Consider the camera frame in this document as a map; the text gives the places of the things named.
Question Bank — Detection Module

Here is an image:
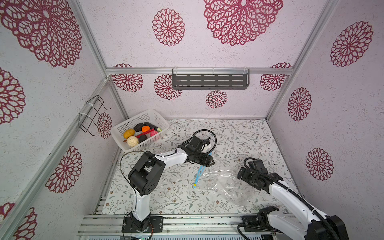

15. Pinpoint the clear zip top bag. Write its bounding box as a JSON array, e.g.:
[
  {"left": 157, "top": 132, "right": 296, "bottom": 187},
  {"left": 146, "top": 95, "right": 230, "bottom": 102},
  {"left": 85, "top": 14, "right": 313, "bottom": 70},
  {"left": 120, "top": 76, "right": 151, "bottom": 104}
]
[{"left": 193, "top": 154, "right": 274, "bottom": 211}]

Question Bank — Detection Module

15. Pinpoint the pink red toy ball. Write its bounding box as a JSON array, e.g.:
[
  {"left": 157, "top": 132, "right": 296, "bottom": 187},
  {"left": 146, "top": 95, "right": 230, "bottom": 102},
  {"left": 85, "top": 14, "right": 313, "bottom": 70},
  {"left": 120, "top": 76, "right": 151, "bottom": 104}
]
[{"left": 150, "top": 130, "right": 159, "bottom": 137}]

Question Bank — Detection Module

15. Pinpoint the orange toy fruit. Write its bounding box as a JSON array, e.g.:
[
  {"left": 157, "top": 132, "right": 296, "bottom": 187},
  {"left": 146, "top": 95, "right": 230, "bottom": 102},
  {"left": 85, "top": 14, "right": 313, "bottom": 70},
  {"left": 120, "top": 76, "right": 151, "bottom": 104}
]
[{"left": 142, "top": 126, "right": 151, "bottom": 133}]

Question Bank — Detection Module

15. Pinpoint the white perforated plastic basket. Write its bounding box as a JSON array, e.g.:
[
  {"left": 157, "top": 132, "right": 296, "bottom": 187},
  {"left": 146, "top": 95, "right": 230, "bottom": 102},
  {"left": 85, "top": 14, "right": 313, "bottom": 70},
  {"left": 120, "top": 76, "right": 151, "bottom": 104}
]
[{"left": 111, "top": 109, "right": 170, "bottom": 152}]

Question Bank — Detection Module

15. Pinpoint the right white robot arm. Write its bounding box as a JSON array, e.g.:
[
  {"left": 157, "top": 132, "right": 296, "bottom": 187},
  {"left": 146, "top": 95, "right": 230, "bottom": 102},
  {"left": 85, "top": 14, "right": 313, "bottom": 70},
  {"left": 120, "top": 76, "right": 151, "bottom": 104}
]
[{"left": 237, "top": 158, "right": 349, "bottom": 240}]

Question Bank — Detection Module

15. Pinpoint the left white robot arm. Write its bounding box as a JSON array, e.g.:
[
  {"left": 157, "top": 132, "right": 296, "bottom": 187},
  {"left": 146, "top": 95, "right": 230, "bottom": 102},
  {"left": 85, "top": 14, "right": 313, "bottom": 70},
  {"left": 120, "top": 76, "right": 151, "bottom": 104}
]
[{"left": 128, "top": 136, "right": 217, "bottom": 222}]

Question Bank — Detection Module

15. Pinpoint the dark eggplant toy green tip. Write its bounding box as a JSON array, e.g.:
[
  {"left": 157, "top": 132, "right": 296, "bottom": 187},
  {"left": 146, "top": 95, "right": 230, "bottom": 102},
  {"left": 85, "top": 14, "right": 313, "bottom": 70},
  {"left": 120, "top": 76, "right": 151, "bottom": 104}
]
[{"left": 144, "top": 122, "right": 162, "bottom": 132}]

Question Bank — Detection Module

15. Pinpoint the red toy chili pepper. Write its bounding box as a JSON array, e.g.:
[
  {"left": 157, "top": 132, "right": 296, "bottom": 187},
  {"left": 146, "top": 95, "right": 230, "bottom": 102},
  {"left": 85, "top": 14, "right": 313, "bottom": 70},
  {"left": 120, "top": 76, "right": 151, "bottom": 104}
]
[{"left": 136, "top": 129, "right": 154, "bottom": 138}]

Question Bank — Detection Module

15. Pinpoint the dark oval toy avocado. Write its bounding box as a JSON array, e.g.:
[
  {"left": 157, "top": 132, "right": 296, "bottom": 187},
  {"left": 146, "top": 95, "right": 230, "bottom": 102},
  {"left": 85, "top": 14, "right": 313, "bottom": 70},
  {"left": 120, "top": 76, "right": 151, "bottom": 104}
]
[{"left": 138, "top": 135, "right": 148, "bottom": 143}]

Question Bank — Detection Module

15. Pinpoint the black textured toy ball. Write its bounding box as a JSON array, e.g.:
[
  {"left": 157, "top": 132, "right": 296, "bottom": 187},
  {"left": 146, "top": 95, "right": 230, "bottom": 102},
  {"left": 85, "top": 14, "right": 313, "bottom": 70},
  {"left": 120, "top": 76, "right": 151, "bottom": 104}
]
[{"left": 133, "top": 123, "right": 144, "bottom": 132}]

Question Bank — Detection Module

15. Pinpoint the yellow toy potato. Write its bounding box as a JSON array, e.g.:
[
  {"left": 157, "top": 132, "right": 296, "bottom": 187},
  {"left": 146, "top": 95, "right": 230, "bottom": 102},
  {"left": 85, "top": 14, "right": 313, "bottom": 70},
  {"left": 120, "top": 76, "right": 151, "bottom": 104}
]
[{"left": 123, "top": 129, "right": 136, "bottom": 139}]

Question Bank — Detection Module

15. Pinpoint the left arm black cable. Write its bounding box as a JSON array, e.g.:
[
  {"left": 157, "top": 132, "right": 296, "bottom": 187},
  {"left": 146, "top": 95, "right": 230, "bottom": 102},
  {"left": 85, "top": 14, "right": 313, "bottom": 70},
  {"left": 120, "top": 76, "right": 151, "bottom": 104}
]
[{"left": 119, "top": 128, "right": 218, "bottom": 193}]

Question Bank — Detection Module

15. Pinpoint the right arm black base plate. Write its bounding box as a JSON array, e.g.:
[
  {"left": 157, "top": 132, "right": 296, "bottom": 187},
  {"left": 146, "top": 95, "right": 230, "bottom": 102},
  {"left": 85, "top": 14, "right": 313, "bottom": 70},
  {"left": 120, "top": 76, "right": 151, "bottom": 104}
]
[{"left": 242, "top": 206, "right": 279, "bottom": 232}]

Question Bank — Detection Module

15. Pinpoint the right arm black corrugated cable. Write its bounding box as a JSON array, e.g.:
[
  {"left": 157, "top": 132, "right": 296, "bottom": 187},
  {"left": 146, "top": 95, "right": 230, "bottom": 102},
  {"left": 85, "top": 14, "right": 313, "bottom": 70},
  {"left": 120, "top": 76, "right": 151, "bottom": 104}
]
[{"left": 236, "top": 157, "right": 341, "bottom": 240}]

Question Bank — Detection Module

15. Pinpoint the grey slotted wall shelf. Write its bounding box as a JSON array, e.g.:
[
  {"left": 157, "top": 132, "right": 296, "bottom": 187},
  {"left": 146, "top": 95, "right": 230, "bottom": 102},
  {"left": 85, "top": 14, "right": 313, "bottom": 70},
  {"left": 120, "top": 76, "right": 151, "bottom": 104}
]
[{"left": 171, "top": 69, "right": 250, "bottom": 90}]

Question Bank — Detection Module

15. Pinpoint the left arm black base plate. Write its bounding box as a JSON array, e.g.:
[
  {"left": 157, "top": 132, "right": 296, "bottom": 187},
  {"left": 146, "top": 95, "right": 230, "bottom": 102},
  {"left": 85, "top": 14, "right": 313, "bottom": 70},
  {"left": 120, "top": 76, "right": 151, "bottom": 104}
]
[{"left": 122, "top": 213, "right": 164, "bottom": 234}]

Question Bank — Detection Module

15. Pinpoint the black wire wall rack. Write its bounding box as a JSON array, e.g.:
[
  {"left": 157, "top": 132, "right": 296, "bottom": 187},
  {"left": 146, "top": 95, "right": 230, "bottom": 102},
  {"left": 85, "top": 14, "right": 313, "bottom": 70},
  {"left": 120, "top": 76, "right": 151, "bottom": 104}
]
[{"left": 78, "top": 95, "right": 112, "bottom": 137}]

